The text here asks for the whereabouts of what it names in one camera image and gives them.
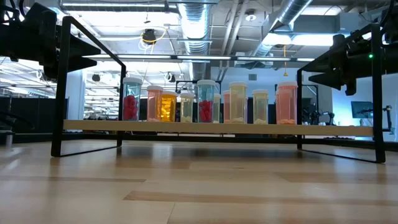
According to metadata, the black overhead camera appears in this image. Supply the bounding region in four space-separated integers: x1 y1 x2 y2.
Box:
142 28 157 45

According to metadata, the black framed clear shelf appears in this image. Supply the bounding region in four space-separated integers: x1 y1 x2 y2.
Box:
50 16 386 164

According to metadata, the yellow hanging cord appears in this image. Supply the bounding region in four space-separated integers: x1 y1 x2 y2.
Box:
282 45 289 77

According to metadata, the silver ventilation duct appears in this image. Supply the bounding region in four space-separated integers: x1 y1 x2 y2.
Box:
177 0 213 81
248 0 313 63

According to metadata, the blue bottle with red pills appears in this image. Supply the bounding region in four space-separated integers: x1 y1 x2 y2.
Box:
197 79 217 123

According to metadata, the black aluminium rig frame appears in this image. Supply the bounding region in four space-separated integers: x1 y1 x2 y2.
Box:
0 132 398 153

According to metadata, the black computer monitor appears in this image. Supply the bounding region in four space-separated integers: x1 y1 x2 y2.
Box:
351 101 374 119

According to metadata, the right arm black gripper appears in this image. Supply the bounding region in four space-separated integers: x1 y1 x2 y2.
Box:
300 33 373 96

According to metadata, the large orange medicine bottle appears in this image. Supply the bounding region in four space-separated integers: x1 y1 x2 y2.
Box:
160 90 178 123

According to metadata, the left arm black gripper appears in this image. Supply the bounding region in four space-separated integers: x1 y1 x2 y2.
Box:
30 2 102 78

